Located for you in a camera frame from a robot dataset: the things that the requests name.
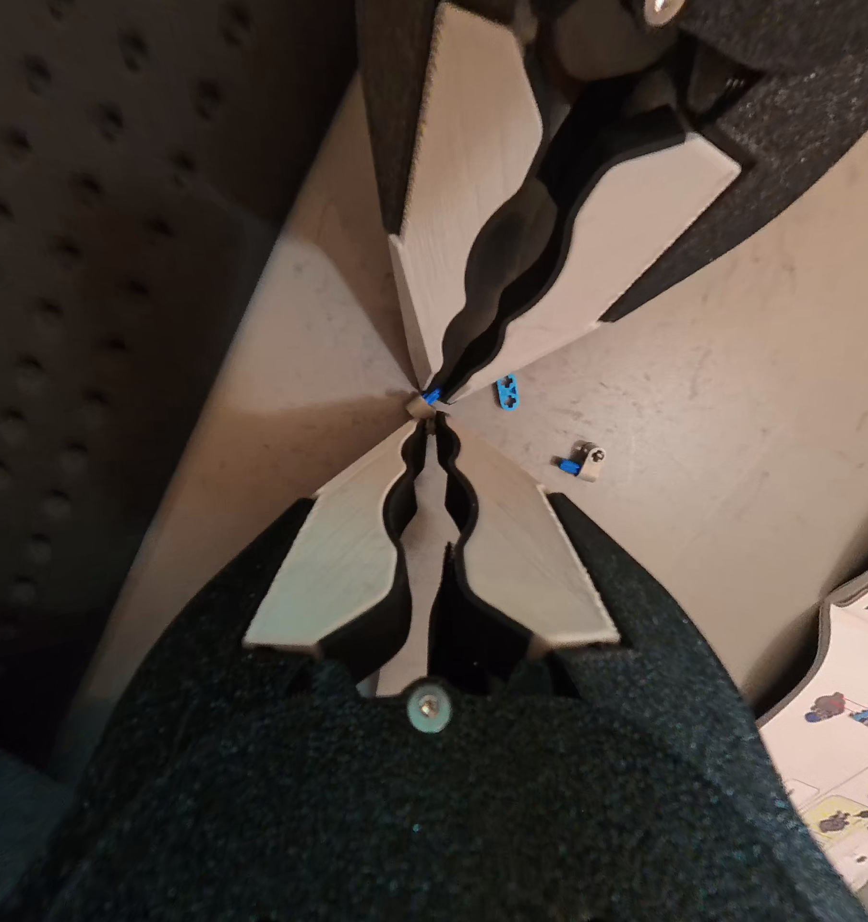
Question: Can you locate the open instruction booklet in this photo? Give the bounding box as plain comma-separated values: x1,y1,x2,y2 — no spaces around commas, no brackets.
754,547,868,887

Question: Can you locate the grey desk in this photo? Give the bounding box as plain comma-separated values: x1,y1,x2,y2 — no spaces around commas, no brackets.
52,72,868,772

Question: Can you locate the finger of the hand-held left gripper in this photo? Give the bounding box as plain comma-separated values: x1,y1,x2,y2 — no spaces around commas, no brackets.
389,0,559,393
441,104,743,404

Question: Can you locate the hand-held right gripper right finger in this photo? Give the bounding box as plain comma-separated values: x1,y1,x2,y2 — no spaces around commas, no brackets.
434,416,621,681

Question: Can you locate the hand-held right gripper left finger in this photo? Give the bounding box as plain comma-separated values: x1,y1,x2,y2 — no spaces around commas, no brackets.
242,419,426,681

